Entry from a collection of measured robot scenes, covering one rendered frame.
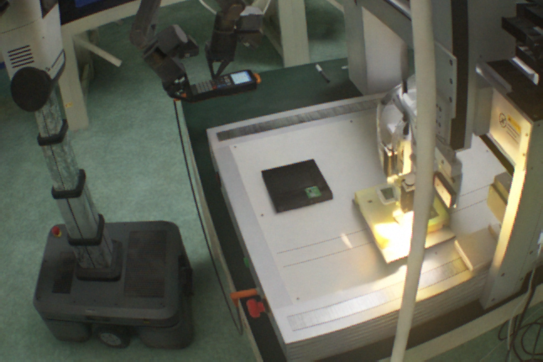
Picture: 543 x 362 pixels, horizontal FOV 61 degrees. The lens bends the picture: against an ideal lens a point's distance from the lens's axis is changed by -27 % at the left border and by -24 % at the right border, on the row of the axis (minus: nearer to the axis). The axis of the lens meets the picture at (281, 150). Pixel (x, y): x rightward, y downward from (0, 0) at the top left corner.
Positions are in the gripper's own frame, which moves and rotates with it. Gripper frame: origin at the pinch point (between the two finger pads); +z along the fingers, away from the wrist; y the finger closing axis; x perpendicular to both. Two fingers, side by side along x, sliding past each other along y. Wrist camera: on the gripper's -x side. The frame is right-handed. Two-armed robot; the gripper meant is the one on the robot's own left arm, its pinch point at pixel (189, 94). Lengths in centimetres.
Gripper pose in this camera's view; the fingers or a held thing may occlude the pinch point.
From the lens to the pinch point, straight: 160.8
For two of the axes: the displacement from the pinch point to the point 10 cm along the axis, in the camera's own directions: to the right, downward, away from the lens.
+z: 5.5, 5.9, 5.9
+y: -2.9, -5.2, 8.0
